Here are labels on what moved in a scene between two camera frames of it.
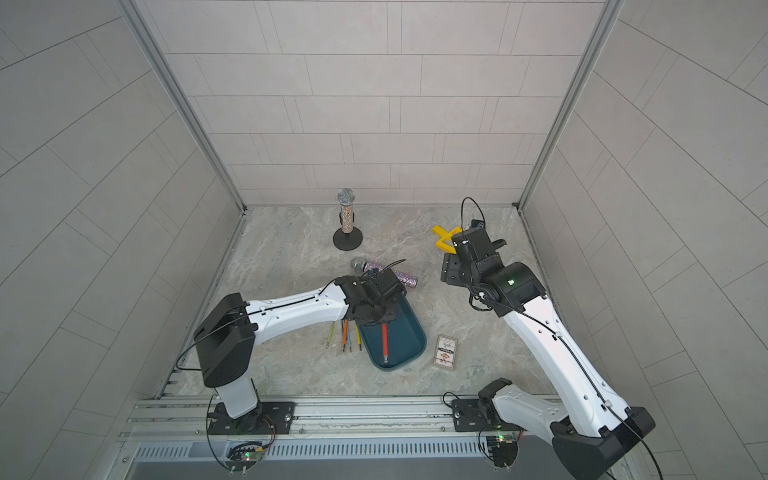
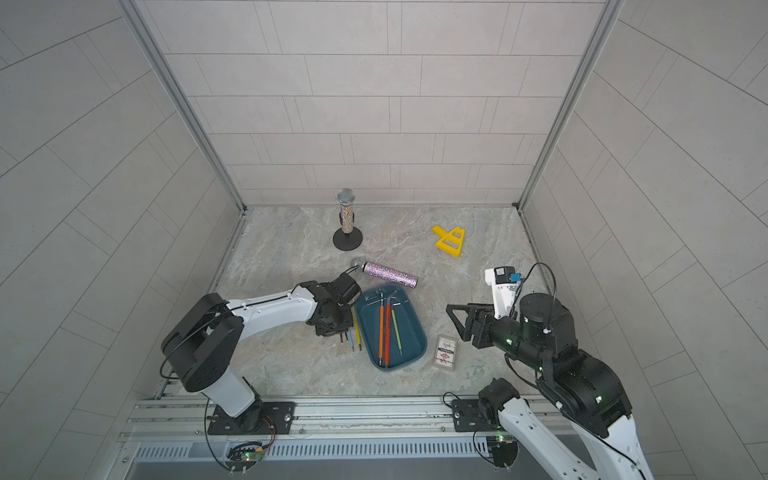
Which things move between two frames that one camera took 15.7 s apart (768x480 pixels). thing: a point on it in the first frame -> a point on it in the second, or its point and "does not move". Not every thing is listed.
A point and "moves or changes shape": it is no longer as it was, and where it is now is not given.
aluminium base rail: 324,429 does not move
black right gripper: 450,264 -> 482,311
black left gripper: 393,305 -> 327,330
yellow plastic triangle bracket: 441,242 does not move
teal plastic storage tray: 407,340 does not move
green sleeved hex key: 330,334 moves or changes shape
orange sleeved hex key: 345,333 moves or changes shape
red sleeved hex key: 385,342 does not move
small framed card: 446,353 does not move
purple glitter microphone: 360,265 does not move
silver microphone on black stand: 348,237 does not move
